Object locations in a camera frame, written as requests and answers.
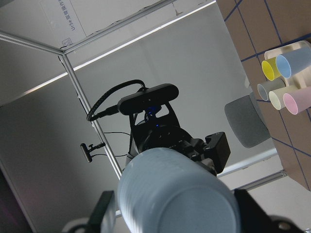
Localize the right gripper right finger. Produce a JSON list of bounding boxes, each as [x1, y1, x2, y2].
[[234, 189, 303, 233]]

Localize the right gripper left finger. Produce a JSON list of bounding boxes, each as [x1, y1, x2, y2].
[[62, 191, 117, 233]]

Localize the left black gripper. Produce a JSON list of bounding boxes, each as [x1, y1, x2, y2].
[[131, 122, 231, 174]]

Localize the light blue plastic cup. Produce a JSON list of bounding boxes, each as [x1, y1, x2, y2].
[[117, 148, 242, 233]]

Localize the grey plastic cup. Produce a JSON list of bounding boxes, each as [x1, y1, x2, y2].
[[257, 78, 286, 101]]

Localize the pale green plastic cup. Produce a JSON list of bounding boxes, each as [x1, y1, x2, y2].
[[269, 85, 298, 110]]

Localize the pink plastic cup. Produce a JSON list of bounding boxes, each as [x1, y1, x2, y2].
[[283, 86, 311, 115]]

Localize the yellow plastic cup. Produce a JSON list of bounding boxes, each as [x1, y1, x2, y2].
[[261, 57, 281, 81]]

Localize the grey office chair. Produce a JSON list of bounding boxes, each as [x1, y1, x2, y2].
[[224, 92, 271, 148]]

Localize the cream plastic tray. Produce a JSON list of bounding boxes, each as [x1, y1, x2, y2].
[[264, 40, 311, 89]]

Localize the black webcam on frame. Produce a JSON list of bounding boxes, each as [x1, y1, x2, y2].
[[80, 142, 106, 163]]

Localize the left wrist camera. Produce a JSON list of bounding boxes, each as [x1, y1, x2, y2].
[[117, 83, 179, 116]]

